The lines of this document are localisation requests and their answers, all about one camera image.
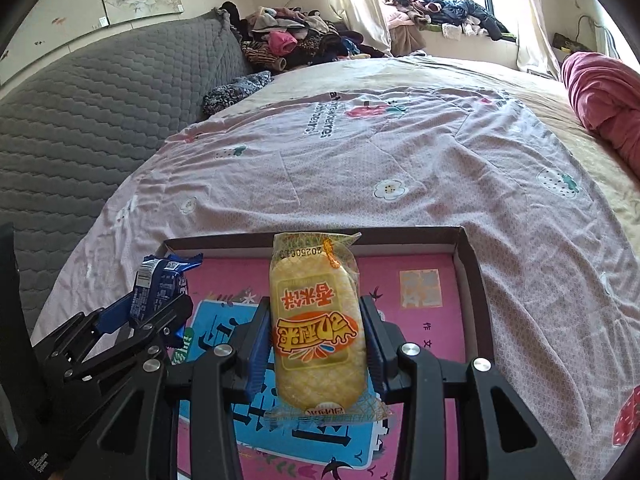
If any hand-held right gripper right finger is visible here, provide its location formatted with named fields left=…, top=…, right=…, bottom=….
left=360, top=295, right=577, bottom=480

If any pink quilt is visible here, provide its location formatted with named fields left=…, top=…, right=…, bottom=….
left=560, top=51, right=640, bottom=182

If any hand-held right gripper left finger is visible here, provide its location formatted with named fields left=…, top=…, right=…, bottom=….
left=65, top=299, right=275, bottom=480

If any white standing mirror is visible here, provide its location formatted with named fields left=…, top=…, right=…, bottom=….
left=597, top=26, right=624, bottom=61

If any pile of mixed clothes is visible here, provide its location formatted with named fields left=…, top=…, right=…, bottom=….
left=217, top=2, right=387, bottom=74

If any cream curtain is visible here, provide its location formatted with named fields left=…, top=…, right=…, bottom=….
left=515, top=0, right=562, bottom=79
left=320, top=0, right=394, bottom=59

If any yellow rice cake packet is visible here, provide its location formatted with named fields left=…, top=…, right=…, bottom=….
left=265, top=231, right=394, bottom=424

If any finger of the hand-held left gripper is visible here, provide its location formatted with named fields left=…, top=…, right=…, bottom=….
left=50, top=297, right=195, bottom=406
left=32, top=294, right=139, bottom=367

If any brown tray with pink bottom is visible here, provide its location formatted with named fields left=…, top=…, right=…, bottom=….
left=162, top=226, right=494, bottom=480

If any black box on desk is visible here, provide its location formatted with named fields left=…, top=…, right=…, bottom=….
left=552, top=32, right=590, bottom=54

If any blue snack packet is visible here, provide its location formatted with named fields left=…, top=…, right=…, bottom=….
left=129, top=253, right=204, bottom=349

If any dark patterned cloth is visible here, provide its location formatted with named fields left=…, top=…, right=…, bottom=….
left=201, top=71, right=274, bottom=119

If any beige bed sheet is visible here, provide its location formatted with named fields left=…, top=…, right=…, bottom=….
left=270, top=55, right=640, bottom=241

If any clothes heap on windowsill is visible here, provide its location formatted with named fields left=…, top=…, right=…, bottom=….
left=379, top=0, right=517, bottom=59

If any grey quilted headboard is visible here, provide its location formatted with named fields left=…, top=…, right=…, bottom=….
left=0, top=10, right=254, bottom=332

